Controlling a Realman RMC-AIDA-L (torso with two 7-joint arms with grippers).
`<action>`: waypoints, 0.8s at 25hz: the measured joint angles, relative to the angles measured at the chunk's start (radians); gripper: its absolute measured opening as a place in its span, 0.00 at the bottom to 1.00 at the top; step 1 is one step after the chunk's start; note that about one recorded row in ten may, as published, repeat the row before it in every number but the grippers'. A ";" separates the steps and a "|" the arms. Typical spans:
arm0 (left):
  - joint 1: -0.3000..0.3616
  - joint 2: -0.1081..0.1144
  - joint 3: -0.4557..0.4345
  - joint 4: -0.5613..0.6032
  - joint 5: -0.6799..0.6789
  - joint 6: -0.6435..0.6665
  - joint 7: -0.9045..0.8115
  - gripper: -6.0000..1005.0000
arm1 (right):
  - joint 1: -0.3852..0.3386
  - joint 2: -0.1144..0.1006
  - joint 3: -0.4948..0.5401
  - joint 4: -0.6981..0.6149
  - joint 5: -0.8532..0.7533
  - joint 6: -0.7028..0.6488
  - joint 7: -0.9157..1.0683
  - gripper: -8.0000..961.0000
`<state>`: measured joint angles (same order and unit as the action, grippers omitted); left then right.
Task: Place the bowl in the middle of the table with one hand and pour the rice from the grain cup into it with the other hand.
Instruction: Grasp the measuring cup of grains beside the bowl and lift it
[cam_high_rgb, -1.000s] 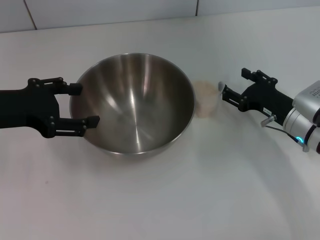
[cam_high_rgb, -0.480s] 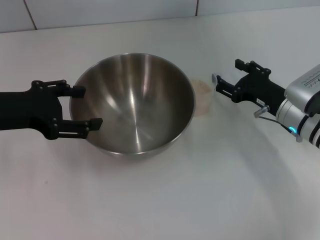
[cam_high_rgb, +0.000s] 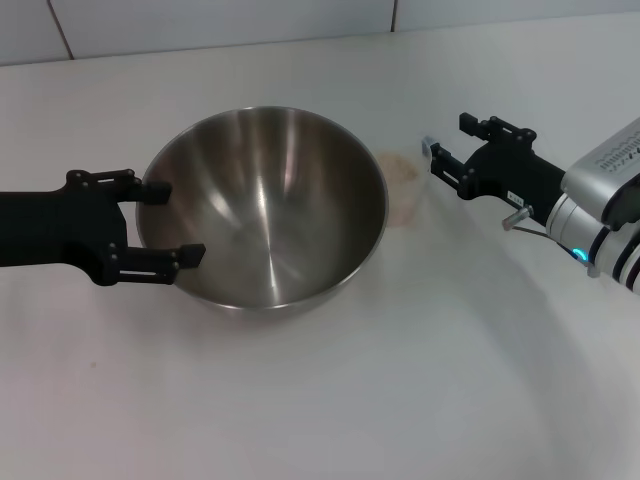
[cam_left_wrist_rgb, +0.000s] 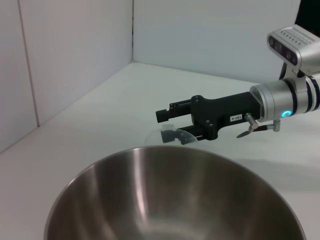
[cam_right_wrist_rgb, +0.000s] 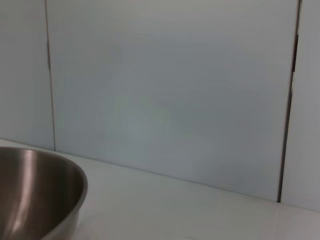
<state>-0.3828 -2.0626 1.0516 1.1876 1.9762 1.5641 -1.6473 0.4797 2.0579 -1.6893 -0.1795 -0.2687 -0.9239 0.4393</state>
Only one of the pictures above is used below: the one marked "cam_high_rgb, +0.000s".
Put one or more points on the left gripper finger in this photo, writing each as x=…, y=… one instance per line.
x=125, y=187
x=150, y=260

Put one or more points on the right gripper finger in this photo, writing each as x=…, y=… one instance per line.
x=500, y=129
x=450, y=167

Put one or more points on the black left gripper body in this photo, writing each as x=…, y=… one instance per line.
x=60, y=225

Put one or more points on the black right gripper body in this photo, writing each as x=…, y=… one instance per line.
x=510, y=172

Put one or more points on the white rice grains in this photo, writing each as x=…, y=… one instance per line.
x=400, y=167

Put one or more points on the clear plastic cup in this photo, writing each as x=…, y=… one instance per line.
x=405, y=210

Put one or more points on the stainless steel mixing bowl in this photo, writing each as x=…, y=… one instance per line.
x=280, y=225

